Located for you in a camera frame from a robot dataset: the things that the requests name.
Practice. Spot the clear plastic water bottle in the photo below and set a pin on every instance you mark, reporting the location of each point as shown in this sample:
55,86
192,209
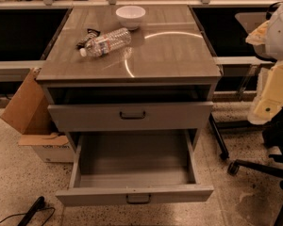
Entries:
106,43

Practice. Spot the grey drawer cabinet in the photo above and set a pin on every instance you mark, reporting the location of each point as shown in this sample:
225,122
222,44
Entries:
167,62

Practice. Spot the closed top drawer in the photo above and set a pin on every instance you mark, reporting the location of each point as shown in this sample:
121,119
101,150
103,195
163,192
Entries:
130,117

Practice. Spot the open middle drawer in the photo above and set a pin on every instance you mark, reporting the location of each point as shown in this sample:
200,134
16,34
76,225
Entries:
137,167

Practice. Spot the white ceramic bowl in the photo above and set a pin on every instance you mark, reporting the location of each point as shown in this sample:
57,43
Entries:
130,17

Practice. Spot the white cardboard box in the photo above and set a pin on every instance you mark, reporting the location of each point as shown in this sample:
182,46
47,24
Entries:
54,148

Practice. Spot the brown cardboard box flap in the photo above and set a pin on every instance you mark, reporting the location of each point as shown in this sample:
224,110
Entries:
27,111

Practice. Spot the black side table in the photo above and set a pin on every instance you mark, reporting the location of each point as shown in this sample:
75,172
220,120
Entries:
251,32

